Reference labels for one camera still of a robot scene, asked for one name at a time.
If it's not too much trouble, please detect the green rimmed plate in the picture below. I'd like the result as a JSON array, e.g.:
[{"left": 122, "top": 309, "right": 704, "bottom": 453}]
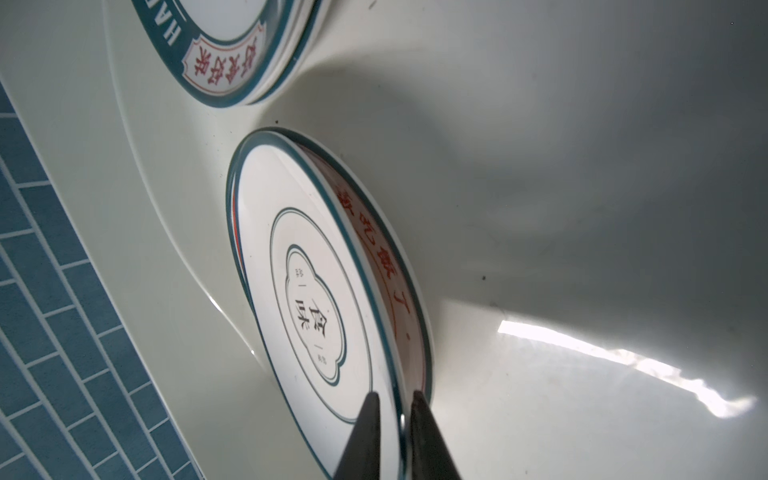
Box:
[
  {"left": 133, "top": 1, "right": 300, "bottom": 108},
  {"left": 249, "top": 1, "right": 332, "bottom": 105}
]

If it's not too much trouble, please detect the white plate clover motif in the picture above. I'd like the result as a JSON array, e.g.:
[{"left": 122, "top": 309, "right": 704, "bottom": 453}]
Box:
[{"left": 227, "top": 129, "right": 408, "bottom": 479}]

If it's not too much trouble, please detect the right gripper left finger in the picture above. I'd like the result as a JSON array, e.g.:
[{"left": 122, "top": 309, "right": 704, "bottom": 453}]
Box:
[{"left": 333, "top": 392, "right": 381, "bottom": 480}]

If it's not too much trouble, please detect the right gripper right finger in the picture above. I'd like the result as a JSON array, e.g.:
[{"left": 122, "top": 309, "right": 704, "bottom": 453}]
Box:
[{"left": 410, "top": 390, "right": 461, "bottom": 480}]

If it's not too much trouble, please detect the white plastic bin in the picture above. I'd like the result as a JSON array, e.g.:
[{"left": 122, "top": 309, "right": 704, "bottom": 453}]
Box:
[{"left": 1, "top": 1, "right": 767, "bottom": 479}]

